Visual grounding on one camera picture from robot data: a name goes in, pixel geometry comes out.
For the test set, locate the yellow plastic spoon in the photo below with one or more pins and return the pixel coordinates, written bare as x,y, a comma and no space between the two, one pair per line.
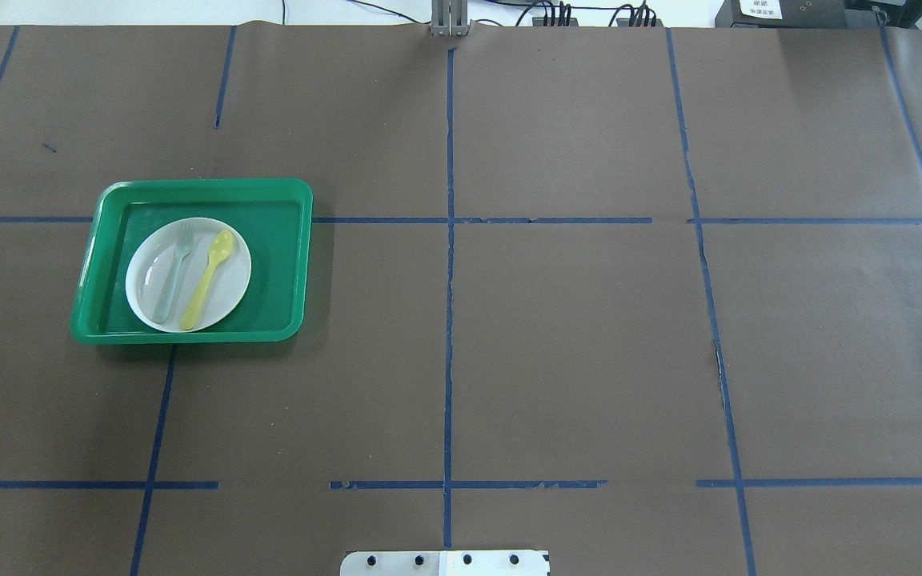
220,250

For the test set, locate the green plastic tray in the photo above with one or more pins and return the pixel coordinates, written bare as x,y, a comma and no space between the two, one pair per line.
273,215

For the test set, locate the black power strip right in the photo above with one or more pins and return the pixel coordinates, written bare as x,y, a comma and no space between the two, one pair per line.
649,20

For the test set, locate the grey metal mounting plate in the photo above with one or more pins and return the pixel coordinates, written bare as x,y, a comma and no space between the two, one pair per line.
447,562

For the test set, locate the clear plastic fork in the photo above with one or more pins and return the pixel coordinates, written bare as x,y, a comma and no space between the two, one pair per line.
181,251

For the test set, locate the black power strip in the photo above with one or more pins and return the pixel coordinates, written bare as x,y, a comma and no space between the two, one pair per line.
649,20
564,20

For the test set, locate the white round plate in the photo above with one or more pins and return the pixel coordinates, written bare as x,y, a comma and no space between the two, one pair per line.
146,274

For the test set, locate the black equipment box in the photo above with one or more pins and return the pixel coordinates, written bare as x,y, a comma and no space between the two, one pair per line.
832,15

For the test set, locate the black power strip left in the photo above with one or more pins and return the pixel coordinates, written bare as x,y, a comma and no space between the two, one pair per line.
564,20

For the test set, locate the grey aluminium post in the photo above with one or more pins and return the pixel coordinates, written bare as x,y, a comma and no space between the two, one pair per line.
449,18

